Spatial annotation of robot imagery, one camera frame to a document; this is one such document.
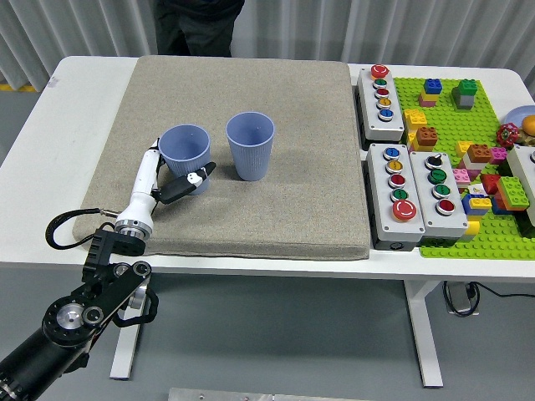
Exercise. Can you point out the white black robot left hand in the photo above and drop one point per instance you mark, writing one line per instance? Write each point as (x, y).
(144, 179)

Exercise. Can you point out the blue ribbed plastic cup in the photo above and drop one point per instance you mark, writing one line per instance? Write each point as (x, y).
(184, 146)
(251, 158)

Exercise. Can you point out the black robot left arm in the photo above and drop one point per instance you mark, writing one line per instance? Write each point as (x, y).
(100, 288)

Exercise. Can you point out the grey-brown fabric mat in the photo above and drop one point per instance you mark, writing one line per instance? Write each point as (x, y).
(271, 200)

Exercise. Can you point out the person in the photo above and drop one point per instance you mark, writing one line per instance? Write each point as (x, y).
(200, 33)

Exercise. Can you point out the white table leg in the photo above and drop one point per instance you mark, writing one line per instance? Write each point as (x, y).
(125, 355)
(426, 342)

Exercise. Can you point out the grey five-button control box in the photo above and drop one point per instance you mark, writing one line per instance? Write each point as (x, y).
(376, 121)

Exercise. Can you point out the grey box large red button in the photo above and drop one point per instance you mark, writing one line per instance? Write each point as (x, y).
(390, 227)

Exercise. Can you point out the yellow toy brick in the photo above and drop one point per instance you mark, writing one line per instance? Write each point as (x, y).
(480, 202)
(462, 148)
(411, 143)
(414, 118)
(471, 229)
(427, 97)

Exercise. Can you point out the orange toy brick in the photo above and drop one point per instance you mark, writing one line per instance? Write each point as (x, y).
(426, 138)
(479, 153)

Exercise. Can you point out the thin pink toy brick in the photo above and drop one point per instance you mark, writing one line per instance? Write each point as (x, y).
(428, 103)

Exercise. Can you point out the blue toy brick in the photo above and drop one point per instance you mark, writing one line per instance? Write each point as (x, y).
(474, 210)
(433, 87)

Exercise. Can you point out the green brick baseplate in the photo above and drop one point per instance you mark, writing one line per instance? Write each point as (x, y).
(447, 121)

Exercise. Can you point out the white pleated curtain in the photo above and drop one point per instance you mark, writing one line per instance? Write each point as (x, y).
(418, 29)

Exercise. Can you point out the white toy brick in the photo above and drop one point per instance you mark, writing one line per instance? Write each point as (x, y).
(473, 165)

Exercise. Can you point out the grey toy brick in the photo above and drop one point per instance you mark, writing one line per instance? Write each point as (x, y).
(465, 103)

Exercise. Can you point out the dark green toy brick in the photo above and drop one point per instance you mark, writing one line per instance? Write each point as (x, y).
(465, 88)

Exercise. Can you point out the grey power adapter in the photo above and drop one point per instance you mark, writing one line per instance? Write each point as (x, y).
(460, 298)

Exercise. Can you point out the red toy brick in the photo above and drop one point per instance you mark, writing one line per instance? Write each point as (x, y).
(489, 183)

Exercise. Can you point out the magenta toy brick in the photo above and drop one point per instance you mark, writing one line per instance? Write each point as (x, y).
(498, 155)

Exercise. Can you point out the red toy valve wheel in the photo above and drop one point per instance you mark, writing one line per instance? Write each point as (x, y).
(507, 135)

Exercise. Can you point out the large light green toy brick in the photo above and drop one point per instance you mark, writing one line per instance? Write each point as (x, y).
(513, 190)

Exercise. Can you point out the light blue plate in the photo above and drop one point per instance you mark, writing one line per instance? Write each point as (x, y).
(516, 113)

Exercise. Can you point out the white button box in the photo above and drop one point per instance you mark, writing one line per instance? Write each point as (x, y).
(524, 175)

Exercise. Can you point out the toy burger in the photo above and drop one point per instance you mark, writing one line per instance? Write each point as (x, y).
(529, 125)

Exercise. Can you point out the grey box with selector switch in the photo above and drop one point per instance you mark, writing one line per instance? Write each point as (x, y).
(451, 223)

